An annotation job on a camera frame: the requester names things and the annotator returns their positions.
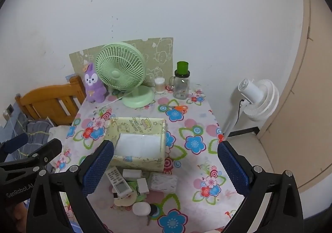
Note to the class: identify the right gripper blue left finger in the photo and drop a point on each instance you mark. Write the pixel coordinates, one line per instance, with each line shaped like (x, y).
(79, 181)

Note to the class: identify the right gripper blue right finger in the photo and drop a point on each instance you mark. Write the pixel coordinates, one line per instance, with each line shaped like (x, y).
(284, 210)

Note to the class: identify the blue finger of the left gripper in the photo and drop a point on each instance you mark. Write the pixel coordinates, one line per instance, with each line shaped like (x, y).
(45, 154)

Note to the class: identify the white remote control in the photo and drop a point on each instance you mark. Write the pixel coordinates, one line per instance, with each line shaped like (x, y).
(118, 182)

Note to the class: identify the round cartoon pocket mirror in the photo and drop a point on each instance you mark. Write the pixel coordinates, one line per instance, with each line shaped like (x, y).
(127, 201)

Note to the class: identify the green perforated panda case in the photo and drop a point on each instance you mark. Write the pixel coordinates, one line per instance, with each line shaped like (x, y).
(140, 197)

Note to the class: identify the white oval earbuds case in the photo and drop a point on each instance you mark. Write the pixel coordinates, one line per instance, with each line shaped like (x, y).
(141, 208)

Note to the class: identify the clear box of floss picks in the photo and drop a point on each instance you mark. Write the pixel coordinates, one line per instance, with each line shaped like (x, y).
(163, 183)

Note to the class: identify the white charger adapter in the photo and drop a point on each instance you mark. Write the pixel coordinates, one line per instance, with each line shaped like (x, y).
(130, 174)

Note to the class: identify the small white charger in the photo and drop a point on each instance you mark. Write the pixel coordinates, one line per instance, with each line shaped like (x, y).
(142, 186)

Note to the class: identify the plaid blue bedding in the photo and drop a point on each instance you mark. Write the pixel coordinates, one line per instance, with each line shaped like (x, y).
(38, 132)

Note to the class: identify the wooden chair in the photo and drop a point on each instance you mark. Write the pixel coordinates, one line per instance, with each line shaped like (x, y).
(59, 103)

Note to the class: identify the purple plush toy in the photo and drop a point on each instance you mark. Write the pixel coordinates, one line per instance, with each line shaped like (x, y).
(94, 88)

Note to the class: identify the yellow cartoon storage box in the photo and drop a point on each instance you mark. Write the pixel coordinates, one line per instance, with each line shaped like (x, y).
(143, 126)

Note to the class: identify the beige door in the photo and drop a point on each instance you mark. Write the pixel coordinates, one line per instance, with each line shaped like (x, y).
(297, 137)

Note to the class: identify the floral tablecloth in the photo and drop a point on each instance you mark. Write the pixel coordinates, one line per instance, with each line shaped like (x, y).
(205, 199)

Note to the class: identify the green desk fan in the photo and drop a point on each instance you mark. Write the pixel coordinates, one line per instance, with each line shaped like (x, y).
(122, 67)

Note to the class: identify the white standing fan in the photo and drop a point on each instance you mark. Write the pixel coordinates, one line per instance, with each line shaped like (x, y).
(259, 101)

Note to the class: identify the cotton swab container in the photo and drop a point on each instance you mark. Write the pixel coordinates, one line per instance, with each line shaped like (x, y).
(159, 84)

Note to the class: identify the glass mason jar mug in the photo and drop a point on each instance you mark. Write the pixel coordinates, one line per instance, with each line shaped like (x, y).
(180, 84)

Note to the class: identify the green plastic cup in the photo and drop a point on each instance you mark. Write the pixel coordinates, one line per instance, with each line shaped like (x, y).
(182, 67)

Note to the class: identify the orange handled scissors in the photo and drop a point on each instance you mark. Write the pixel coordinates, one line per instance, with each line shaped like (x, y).
(182, 109)

